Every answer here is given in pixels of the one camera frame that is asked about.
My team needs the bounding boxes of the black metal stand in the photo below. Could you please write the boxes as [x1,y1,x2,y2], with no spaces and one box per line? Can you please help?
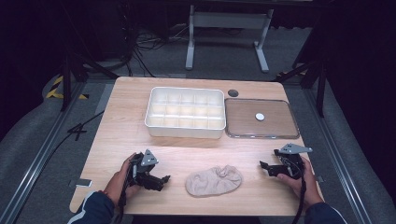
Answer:
[60,50,120,112]
[273,59,329,119]

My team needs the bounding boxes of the person's right hand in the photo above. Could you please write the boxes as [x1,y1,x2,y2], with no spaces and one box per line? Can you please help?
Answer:
[276,156,325,213]

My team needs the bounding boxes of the bundle of black floor cables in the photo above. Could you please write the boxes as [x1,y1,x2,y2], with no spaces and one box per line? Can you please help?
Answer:
[116,0,191,78]

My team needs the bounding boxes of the white divided storage box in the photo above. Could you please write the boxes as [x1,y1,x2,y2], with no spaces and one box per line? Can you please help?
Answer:
[144,86,227,140]

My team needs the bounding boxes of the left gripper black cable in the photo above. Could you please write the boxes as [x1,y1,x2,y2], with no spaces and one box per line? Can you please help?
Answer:
[115,161,138,224]

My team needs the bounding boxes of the transparent box lid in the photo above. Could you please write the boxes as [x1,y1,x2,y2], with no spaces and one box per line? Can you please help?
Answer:
[223,97,301,140]

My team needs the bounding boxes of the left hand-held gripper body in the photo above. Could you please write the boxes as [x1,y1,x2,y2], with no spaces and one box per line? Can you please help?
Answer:
[125,148,162,189]

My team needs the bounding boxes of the white metal desk frame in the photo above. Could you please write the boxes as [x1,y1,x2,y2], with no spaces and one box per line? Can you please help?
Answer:
[185,4,276,75]

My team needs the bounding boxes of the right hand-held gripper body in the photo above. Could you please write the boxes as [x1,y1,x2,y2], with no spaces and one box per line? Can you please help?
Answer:
[277,143,314,181]

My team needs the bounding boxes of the aluminium floor rail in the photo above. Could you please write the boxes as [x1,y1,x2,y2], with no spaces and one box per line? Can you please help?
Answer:
[303,88,374,224]
[0,81,89,224]

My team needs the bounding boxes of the black floor cable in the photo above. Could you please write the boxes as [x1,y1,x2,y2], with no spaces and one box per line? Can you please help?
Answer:
[46,109,106,158]

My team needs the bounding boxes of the black tape floor mark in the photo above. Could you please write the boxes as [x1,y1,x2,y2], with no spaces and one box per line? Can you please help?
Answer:
[66,122,89,142]

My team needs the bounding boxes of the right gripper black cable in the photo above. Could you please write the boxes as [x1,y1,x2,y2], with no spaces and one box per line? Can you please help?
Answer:
[291,169,308,224]

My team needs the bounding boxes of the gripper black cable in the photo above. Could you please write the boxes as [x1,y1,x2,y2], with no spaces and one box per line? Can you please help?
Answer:
[291,169,308,224]
[115,161,138,224]

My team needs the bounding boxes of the beige sock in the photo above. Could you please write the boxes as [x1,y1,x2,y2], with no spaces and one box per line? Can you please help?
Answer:
[185,164,243,198]

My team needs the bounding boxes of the yellow black hazard tape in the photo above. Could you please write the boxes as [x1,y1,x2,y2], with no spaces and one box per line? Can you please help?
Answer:
[45,75,90,101]

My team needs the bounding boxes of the person's left hand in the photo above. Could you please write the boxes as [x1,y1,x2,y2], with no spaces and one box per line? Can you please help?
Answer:
[104,152,143,207]

